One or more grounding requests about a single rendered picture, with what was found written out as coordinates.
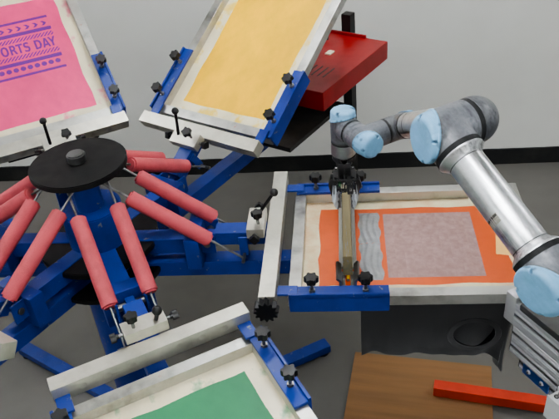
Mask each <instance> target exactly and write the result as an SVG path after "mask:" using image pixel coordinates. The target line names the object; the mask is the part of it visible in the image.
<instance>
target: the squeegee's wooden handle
mask: <svg viewBox="0 0 559 419"><path fill-rule="evenodd" d="M342 242H343V274H344V275H353V254H352V229H351V204H350V195H348V194H347V192H346V193H342Z"/></svg>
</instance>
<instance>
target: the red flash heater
mask: <svg viewBox="0 0 559 419"><path fill-rule="evenodd" d="M328 50H332V51H334V53H333V54H331V55H325V53H326V52H327V51H328ZM387 58H388V42H386V41H380V40H375V39H370V38H366V35H364V34H358V33H353V32H343V31H338V30H331V32H330V34H329V40H326V42H325V44H324V46H323V48H322V50H321V52H320V54H319V56H318V58H317V60H316V62H315V64H314V66H313V68H312V70H311V72H310V74H309V76H308V78H309V80H310V83H309V85H308V87H307V89H306V91H305V93H304V94H303V96H302V98H301V100H300V102H299V104H298V106H303V107H307V108H310V109H315V110H318V111H325V110H326V109H328V108H329V107H330V106H331V105H333V104H334V103H335V102H336V101H337V100H338V99H339V98H340V97H341V96H343V95H344V94H345V93H346V92H348V91H349V90H350V89H351V88H353V87H354V86H355V85H356V84H358V83H359V82H360V81H361V80H363V79H364V78H365V77H366V76H367V75H368V74H369V73H370V72H371V71H373V70H374V69H375V68H376V67H378V66H379V65H380V64H381V63H383V62H384V61H385V60H386V59H387Z"/></svg>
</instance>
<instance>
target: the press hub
mask: <svg viewBox="0 0 559 419"><path fill-rule="evenodd" d="M126 163H127V153H126V149H125V148H124V146H123V145H121V144H120V143H118V142H116V141H114V140H110V139H106V138H97V137H91V138H82V139H77V140H70V141H67V142H64V143H61V144H59V145H55V146H53V147H52V148H50V149H48V150H46V151H44V152H43V153H41V154H40V155H39V156H38V157H37V158H36V159H35V160H34V161H33V162H32V163H31V165H30V166H29V169H28V177H29V180H30V181H31V183H32V185H33V186H35V187H36V188H38V189H40V190H43V191H46V192H50V193H57V194H66V193H74V194H73V195H72V197H71V198H72V202H73V204H74V206H75V209H76V212H77V215H83V216H86V218H87V222H88V224H89V226H90V229H91V232H92V235H93V238H94V240H95V242H96V246H97V248H98V251H99V253H100V254H101V253H105V252H107V251H110V250H112V249H116V251H117V253H118V255H119V257H120V259H121V261H122V263H123V265H124V267H125V269H126V271H127V273H128V275H129V277H130V278H133V277H135V275H134V272H133V270H132V267H131V264H130V261H129V259H128V257H127V254H126V251H125V249H124V246H123V243H122V242H121V238H120V235H119V233H118V231H117V228H116V225H115V222H114V220H113V218H112V216H111V211H110V208H111V206H112V205H113V204H115V203H114V201H113V198H112V197H111V193H110V191H109V190H104V189H100V185H102V184H104V183H106V182H107V181H109V180H111V179H113V178H114V177H115V176H117V175H118V174H119V173H120V172H121V171H122V170H123V169H124V167H125V166H126ZM62 212H63V213H65V214H66V217H67V219H66V220H65V222H64V224H63V225H62V227H61V228H60V230H59V232H66V233H67V237H68V240H69V243H68V244H51V245H50V247H49V249H48V250H47V252H46V253H45V255H44V257H43V258H42V262H43V263H44V265H45V266H46V267H47V268H48V267H50V266H51V265H52V264H54V263H55V262H57V261H58V260H59V259H60V258H61V257H63V256H64V255H66V254H67V253H69V252H70V251H71V250H75V251H76V252H78V253H80V254H81V251H80V249H79V246H78V243H77V240H76V237H75V235H74V233H73V230H72V227H71V224H70V221H71V220H72V218H73V217H75V215H74V212H73V209H72V206H71V203H70V200H69V201H68V203H67V205H66V207H65V209H64V210H63V211H62ZM131 222H132V224H133V226H134V229H135V230H150V229H158V225H157V222H156V220H154V219H152V218H150V217H148V216H146V215H145V214H143V213H140V214H138V215H137V216H136V217H135V218H134V219H132V220H131ZM140 243H141V247H142V249H143V252H144V254H145V256H147V255H148V254H149V253H150V252H151V251H152V250H153V248H154V247H155V242H153V241H140ZM62 276H63V278H66V279H76V280H88V279H91V278H90V276H89V273H88V271H87V267H86V265H85V262H84V259H83V258H81V259H79V260H78V261H77V262H75V263H74V264H73V265H72V266H71V267H69V268H68V269H66V270H65V271H64V272H63V274H62ZM71 301H72V303H77V304H83V305H90V307H91V310H92V314H93V317H94V319H95V322H96V327H97V330H98V332H99V335H100V338H101V342H102V345H103V347H104V350H105V353H106V355H108V354H110V353H113V352H116V351H117V349H120V348H123V344H122V342H121V338H120V339H118V340H117V343H113V344H111V340H110V338H109V334H112V333H115V335H116V334H119V333H118V331H117V328H116V326H114V327H111V328H110V327H109V326H108V323H107V321H106V318H105V315H104V313H103V309H101V305H100V303H99V301H98V298H97V295H96V292H95V289H94V287H93V284H92V282H90V283H89V284H88V285H87V286H86V287H84V288H83V289H82V290H80V291H79V292H78V293H76V294H75V295H74V296H73V297H72V298H71ZM143 377H147V375H146V372H145V370H144V368H142V369H139V370H137V371H134V372H131V373H129V374H127V375H125V376H123V377H119V378H117V379H115V380H114V381H115V384H116V388H119V387H122V386H125V385H126V384H129V383H131V382H134V381H136V380H139V379H141V378H143Z"/></svg>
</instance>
